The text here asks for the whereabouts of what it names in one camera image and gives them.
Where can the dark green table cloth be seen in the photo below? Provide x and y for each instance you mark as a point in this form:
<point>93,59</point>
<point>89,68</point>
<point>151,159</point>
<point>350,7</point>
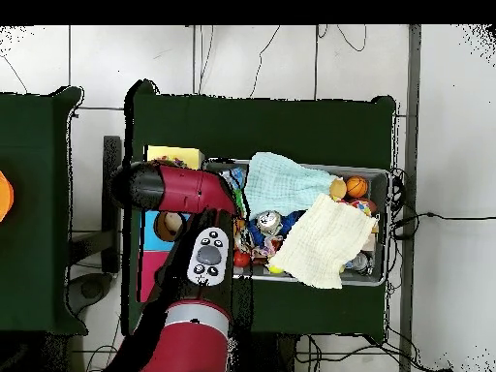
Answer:
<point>271,128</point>
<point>31,193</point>

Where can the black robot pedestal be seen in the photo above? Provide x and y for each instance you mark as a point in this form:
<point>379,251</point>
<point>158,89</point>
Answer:
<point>271,356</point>

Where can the colourful dotted cloth bag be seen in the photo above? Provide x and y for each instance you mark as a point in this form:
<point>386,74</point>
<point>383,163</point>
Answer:
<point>170,161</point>
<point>360,206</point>

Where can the peach foam ball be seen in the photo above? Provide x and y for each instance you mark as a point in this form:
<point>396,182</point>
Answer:
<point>338,189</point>

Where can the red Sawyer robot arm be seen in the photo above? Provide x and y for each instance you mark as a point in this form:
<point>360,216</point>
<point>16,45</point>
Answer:
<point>182,190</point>

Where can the small red ball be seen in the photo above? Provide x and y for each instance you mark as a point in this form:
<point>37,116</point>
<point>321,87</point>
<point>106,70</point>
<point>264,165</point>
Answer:
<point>241,259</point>

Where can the orange object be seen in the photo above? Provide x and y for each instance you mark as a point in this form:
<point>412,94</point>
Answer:
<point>6,197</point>

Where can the crushed silver can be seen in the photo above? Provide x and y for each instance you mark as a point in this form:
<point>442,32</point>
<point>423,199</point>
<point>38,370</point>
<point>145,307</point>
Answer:
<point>269,222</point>

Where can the grey round stand base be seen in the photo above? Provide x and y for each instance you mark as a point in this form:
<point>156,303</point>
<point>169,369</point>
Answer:
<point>91,288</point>

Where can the mint waffle cloth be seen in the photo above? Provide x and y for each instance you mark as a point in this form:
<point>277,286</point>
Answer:
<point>279,186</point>

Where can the small orange basketball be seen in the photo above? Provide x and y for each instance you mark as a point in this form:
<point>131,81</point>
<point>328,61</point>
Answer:
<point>357,187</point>

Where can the black upright panel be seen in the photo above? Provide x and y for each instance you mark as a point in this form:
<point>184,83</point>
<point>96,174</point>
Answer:
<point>112,151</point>

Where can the wooden box with three holes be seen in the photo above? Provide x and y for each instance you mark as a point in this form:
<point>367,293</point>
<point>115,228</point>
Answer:
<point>193,153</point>

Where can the crushed bottle with blue label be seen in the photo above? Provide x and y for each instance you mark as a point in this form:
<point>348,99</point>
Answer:
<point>236,176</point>

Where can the cream waffle cloth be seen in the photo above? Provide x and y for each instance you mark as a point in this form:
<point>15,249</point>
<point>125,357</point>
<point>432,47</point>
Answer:
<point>325,240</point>

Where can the blue fluffy cloth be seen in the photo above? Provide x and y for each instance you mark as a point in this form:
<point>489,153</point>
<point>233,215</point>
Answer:
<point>292,221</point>

